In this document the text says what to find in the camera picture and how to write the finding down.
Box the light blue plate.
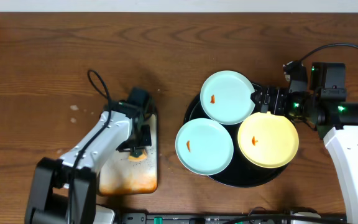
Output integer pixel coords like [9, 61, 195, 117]
[175, 118, 234, 176]
[200, 70, 255, 125]

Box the yellow plate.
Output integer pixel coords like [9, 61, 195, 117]
[237, 112, 299, 169]

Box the green yellow sponge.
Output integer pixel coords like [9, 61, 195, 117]
[128, 149, 147, 162]

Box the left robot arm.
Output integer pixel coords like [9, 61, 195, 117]
[24, 88, 157, 223]

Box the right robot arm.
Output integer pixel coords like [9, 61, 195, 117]
[251, 62, 358, 223]

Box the rectangular soapy metal tray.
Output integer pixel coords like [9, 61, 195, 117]
[98, 114, 158, 196]

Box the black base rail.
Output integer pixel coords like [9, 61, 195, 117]
[113, 213, 347, 224]

